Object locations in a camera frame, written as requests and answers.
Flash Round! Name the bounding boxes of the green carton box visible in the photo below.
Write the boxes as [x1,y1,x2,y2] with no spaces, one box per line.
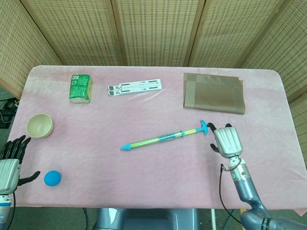
[69,74,94,104]

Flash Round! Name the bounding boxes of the clear tube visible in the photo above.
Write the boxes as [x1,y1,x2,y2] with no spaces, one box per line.
[120,130,185,152]

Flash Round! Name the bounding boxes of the brown folded cloth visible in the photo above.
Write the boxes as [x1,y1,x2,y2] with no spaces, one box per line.
[183,72,246,115]

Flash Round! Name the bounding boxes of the pink table cloth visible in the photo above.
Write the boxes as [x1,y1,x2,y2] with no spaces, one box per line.
[0,65,307,216]

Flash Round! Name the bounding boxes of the grey robot torso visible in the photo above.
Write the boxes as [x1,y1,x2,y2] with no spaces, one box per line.
[95,207,200,230]

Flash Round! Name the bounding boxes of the black cable under table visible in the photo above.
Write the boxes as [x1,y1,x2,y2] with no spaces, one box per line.
[82,207,89,230]

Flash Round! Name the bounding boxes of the blue ball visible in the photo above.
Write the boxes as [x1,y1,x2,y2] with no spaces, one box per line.
[44,170,62,187]

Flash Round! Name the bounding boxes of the green rod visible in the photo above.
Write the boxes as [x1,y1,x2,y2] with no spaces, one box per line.
[131,119,210,148]

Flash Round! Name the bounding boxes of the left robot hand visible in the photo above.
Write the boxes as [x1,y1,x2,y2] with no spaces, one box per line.
[0,135,41,195]

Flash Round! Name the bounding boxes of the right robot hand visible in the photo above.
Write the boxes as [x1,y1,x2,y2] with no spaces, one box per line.
[207,122,243,159]

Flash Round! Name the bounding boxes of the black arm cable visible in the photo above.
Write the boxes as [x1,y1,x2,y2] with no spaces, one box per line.
[218,157,243,225]

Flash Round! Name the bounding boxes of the black devices on floor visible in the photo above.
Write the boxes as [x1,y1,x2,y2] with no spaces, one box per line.
[0,97,20,128]

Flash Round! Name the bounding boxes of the beige bowl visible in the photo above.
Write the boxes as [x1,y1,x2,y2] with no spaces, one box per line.
[26,113,54,138]

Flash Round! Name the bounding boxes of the green cable under table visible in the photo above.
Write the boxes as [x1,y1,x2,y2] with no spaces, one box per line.
[225,209,242,230]

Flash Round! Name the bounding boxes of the white folding laptop stand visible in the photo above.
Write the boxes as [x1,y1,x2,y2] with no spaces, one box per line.
[107,78,163,97]

